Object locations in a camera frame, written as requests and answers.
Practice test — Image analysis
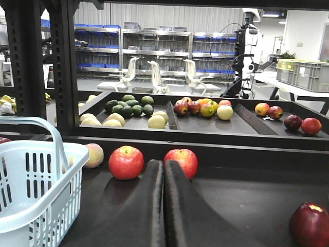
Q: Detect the white garlic bulb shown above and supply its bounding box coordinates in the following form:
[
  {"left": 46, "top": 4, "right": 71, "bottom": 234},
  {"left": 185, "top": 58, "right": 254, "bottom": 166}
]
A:
[{"left": 0, "top": 102, "right": 15, "bottom": 115}]

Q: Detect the dark red apple foreground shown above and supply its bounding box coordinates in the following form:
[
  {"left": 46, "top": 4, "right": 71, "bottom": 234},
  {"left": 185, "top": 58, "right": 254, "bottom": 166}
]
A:
[{"left": 288, "top": 202, "right": 328, "bottom": 246}]

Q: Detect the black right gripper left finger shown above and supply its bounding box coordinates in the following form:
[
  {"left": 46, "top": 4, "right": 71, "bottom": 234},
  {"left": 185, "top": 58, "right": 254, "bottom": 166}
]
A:
[{"left": 67, "top": 160, "right": 165, "bottom": 246}]

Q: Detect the pale peach behind basket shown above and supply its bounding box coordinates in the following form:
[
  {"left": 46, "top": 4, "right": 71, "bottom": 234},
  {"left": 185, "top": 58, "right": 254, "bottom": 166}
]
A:
[{"left": 83, "top": 143, "right": 104, "bottom": 169}]

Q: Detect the black wooden display stand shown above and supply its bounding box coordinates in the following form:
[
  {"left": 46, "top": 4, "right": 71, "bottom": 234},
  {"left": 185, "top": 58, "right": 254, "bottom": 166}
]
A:
[{"left": 1, "top": 1, "right": 328, "bottom": 246}]

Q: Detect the light blue plastic basket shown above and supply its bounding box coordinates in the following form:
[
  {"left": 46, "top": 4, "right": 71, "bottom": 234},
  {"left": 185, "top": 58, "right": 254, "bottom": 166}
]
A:
[{"left": 1, "top": 116, "right": 89, "bottom": 246}]

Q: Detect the red apple far right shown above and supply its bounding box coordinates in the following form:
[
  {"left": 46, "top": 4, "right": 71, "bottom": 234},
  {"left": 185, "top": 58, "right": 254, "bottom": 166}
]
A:
[{"left": 163, "top": 149, "right": 199, "bottom": 179}]

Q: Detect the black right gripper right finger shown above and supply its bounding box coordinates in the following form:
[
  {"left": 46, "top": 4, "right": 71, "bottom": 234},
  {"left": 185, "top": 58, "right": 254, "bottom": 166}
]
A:
[{"left": 164, "top": 160, "right": 247, "bottom": 246}]

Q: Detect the red apple right tray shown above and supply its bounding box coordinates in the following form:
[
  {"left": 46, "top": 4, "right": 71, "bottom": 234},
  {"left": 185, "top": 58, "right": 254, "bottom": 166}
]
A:
[{"left": 108, "top": 146, "right": 144, "bottom": 180}]

